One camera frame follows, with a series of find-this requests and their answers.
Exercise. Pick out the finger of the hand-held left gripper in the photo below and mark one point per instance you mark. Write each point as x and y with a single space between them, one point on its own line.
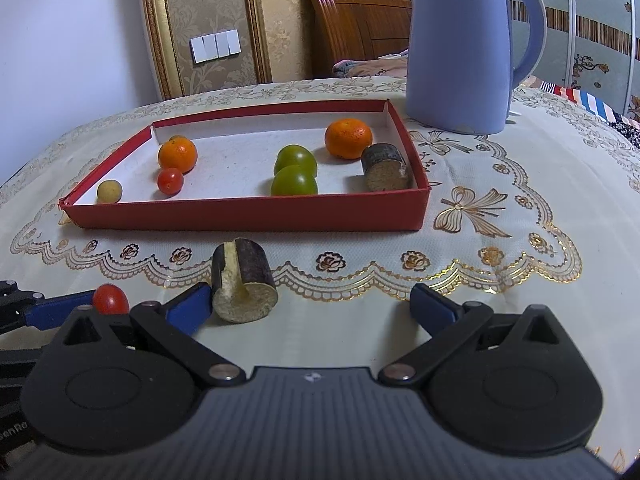
60 310

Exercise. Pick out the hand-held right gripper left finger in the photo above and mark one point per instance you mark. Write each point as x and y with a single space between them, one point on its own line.
187 310

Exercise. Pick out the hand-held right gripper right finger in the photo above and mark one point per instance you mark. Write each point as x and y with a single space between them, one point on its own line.
432 310

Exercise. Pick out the red cherry tomato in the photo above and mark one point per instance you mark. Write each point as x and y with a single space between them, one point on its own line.
170 180
110 298

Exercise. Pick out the sugarcane piece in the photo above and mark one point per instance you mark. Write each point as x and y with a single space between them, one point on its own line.
385 167
242 280

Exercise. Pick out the red cardboard box tray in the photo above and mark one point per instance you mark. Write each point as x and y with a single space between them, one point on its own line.
240 210

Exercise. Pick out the tan longan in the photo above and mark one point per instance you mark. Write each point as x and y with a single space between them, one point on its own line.
109 191

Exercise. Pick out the mandarin orange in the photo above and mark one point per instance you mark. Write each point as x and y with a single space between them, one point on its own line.
177 154
348 138

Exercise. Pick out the green tomato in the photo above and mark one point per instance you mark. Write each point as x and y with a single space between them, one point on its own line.
294 184
296 156

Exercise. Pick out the blue electric kettle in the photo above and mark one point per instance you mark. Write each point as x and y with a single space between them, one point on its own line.
455 50

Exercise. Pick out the black floral cloth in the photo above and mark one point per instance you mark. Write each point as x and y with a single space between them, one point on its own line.
627 130

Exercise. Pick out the wooden bed headboard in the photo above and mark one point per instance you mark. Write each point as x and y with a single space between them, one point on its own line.
360 20

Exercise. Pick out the wardrobe with floral sliding doors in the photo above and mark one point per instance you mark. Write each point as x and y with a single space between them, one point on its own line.
585 25

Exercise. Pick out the white light switch panel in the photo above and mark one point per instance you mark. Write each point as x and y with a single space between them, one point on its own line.
215 46

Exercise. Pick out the gold wall panel frame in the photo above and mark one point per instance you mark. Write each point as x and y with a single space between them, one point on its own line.
155 35

